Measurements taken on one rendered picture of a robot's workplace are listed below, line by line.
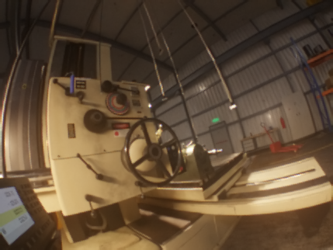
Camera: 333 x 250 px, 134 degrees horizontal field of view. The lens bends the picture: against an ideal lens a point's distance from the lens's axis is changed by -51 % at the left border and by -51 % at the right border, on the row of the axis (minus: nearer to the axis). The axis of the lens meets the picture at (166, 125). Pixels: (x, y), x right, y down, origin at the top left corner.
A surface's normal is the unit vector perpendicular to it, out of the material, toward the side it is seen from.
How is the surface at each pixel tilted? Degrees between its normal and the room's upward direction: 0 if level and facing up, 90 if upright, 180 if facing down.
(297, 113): 90
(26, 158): 90
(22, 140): 90
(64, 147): 90
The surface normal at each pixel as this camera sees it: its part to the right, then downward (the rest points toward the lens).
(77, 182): 0.65, -0.31
